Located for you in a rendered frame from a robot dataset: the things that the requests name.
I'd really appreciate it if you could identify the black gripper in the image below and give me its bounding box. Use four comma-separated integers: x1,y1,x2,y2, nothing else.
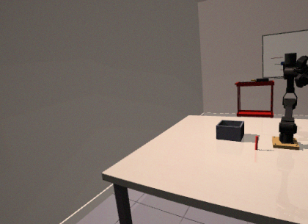
292,66,308,88

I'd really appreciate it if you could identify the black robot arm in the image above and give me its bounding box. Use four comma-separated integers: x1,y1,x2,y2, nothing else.
279,53,308,144

